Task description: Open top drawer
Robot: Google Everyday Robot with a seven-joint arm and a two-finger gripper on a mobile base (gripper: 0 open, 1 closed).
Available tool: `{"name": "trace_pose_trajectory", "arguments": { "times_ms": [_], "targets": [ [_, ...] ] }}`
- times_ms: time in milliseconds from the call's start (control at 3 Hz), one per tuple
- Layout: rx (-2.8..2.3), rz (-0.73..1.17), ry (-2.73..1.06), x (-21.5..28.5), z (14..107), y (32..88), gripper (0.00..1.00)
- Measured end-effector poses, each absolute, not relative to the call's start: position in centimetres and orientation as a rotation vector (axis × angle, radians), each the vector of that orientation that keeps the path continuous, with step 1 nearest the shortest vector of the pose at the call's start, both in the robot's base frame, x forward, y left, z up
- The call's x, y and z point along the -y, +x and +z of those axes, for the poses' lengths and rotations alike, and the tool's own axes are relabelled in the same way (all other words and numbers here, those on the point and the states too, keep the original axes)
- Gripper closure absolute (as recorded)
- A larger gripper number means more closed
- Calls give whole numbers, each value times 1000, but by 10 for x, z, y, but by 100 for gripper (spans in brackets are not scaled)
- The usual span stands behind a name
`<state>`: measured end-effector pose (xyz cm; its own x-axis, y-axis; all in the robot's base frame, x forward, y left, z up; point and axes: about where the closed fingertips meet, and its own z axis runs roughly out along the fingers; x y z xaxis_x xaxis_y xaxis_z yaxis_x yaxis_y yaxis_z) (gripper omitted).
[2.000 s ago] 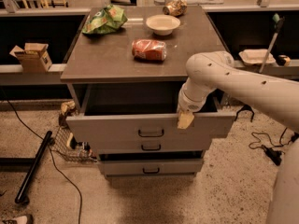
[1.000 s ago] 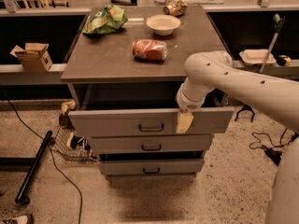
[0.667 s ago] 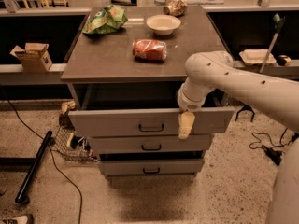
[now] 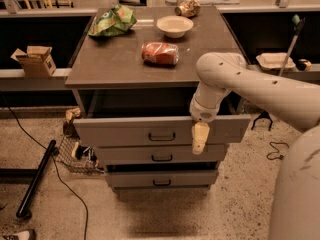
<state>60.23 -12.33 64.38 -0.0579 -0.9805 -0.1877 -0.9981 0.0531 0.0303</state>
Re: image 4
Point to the yellow tape measure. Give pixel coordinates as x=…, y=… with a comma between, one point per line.
x=303, y=65

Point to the open cardboard box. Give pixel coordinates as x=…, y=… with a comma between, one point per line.
x=37, y=61

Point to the crumpled brown paper bag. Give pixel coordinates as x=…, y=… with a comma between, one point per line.
x=70, y=116

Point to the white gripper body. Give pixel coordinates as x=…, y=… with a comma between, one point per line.
x=201, y=112

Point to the white paper bowl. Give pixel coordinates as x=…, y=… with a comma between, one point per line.
x=174, y=26

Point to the grey top drawer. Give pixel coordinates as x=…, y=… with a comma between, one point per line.
x=157, y=131

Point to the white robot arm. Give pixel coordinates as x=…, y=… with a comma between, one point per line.
x=296, y=205

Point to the green chip bag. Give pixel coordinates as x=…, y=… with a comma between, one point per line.
x=116, y=21

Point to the white foam takeout container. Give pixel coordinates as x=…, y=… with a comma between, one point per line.
x=274, y=61

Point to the wire basket with items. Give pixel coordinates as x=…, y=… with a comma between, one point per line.
x=78, y=158

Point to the crushed brown can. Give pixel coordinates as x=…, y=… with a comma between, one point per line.
x=188, y=8

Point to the grey middle drawer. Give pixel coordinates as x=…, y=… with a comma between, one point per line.
x=159, y=154

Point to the grey drawer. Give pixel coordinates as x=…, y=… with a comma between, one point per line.
x=161, y=179
x=157, y=131
x=159, y=154

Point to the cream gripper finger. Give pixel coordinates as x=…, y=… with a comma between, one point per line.
x=200, y=133

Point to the grey bottom drawer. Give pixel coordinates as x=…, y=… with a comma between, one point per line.
x=161, y=179

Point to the white sneaker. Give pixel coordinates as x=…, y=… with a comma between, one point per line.
x=22, y=235

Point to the red soda can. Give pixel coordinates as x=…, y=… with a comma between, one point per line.
x=160, y=53

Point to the black table leg bar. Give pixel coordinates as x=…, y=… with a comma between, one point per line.
x=23, y=210

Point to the grey drawer cabinet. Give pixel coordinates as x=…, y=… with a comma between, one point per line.
x=110, y=80

